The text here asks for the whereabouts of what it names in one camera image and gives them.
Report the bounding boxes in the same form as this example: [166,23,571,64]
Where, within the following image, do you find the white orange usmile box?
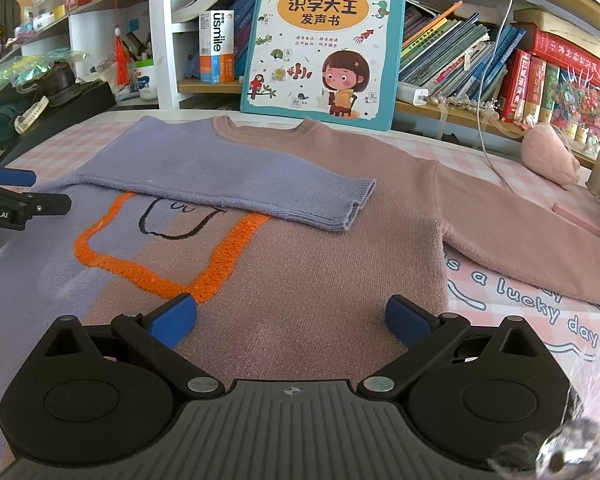
[199,10,235,84]

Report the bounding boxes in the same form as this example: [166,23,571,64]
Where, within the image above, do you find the red thick books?
[498,24,600,124]

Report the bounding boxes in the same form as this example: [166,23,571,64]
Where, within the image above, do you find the white charging cable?
[474,0,519,194]

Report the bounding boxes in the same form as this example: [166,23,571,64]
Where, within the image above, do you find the purple and pink sweater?
[0,114,600,470]

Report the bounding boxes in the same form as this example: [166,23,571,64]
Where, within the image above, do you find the colourful books stack right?
[396,0,517,105]

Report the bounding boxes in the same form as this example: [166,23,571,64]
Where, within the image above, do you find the white can with green lid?
[134,58,158,101]

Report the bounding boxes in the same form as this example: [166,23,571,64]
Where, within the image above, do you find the pink plush toy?
[520,122,580,188]

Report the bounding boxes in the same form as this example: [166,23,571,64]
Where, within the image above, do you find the red tassel ornament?
[114,0,130,87]

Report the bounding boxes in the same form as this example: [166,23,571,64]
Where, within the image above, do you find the pink checkered tablecloth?
[0,114,600,480]

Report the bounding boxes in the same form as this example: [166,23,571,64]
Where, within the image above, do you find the teal children's picture book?
[240,0,406,131]

